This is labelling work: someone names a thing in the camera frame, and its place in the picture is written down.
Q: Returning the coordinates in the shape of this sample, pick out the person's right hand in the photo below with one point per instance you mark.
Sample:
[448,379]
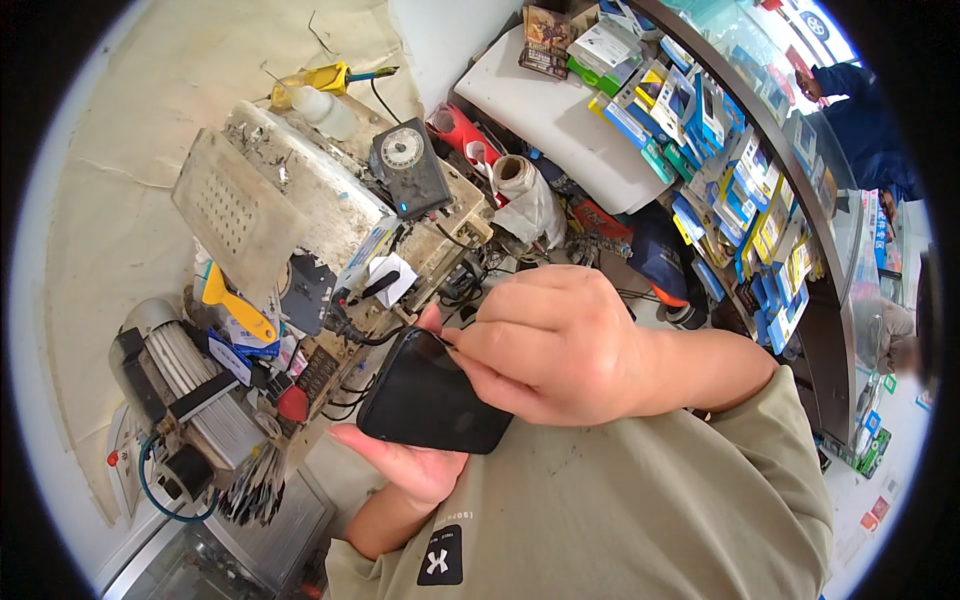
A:
[570,352]

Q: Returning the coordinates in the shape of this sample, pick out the person's left hand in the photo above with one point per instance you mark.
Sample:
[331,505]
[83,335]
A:
[424,472]

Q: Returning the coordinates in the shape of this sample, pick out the black smartphone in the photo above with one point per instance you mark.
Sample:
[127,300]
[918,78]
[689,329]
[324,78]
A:
[431,397]

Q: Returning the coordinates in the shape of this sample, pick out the bunch of keys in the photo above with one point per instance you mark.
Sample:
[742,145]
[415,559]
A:
[600,246]

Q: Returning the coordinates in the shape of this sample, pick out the dark blue cap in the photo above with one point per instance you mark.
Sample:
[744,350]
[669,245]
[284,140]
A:
[660,255]

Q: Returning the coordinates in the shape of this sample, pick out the white film roll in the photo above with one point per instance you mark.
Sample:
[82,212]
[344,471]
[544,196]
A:
[529,195]

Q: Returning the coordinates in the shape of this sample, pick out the fan of thin plastic cards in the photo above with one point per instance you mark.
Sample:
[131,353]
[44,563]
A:
[255,487]

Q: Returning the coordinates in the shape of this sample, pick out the person's body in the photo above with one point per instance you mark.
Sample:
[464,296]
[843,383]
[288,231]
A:
[637,510]

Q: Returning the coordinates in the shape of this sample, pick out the white paper slip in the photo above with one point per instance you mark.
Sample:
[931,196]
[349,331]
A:
[397,271]

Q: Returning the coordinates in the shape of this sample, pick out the glass display case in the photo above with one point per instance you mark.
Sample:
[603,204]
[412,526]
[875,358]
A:
[225,555]

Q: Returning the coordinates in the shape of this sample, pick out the blue and white small box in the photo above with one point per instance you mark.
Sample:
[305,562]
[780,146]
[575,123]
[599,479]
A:
[240,349]

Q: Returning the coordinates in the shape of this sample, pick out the rack of phone accessory packets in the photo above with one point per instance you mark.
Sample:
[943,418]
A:
[720,172]

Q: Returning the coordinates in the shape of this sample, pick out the white foam board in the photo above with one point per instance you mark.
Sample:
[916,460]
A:
[547,112]

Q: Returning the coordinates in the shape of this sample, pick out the red roll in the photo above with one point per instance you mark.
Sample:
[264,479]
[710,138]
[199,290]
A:
[461,135]

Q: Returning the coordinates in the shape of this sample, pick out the black dial timer box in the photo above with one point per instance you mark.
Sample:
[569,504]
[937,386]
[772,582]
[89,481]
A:
[409,169]

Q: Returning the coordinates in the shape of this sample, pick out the yellow plastic scraper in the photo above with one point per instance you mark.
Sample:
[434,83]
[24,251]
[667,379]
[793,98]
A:
[240,307]

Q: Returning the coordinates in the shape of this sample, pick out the silver vacuum pump motor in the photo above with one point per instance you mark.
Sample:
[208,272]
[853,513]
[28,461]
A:
[187,390]

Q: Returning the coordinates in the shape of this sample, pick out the curved glass shop counter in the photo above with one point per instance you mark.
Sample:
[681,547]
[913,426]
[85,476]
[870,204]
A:
[825,247]

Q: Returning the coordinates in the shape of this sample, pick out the dirty white repair machine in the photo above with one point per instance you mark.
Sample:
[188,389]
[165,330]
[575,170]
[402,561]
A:
[330,195]

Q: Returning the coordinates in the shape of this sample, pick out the brown printed card box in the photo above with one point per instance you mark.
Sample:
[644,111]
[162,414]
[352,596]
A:
[546,41]

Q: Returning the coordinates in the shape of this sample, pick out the green packet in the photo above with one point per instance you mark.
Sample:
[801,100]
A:
[874,454]

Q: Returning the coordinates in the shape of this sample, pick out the perforated beige metal plate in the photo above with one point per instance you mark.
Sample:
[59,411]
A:
[236,210]

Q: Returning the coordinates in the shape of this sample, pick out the clear plastic squeeze bottle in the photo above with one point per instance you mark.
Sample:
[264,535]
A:
[330,112]

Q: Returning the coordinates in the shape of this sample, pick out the yellow bottle with nozzle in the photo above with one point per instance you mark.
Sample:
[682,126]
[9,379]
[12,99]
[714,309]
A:
[322,79]

